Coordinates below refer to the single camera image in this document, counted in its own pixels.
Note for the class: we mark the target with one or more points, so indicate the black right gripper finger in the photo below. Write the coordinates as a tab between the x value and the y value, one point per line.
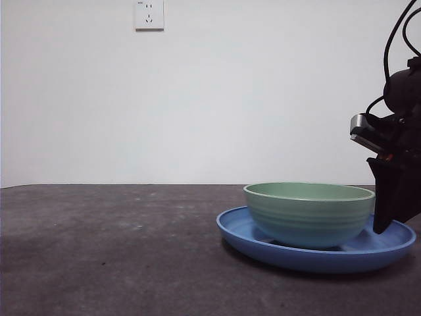
393	191

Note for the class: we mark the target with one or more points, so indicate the pale green ribbed bowl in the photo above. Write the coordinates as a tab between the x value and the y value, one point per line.
309	224

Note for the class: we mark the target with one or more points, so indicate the blue round plate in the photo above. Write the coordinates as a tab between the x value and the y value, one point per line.
312	261

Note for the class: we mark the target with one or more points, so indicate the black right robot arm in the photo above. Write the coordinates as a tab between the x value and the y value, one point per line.
403	89

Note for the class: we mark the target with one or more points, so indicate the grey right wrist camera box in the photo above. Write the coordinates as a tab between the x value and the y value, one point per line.
358	123

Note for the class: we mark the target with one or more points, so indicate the white wall socket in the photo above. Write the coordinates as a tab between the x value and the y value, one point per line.
149	16

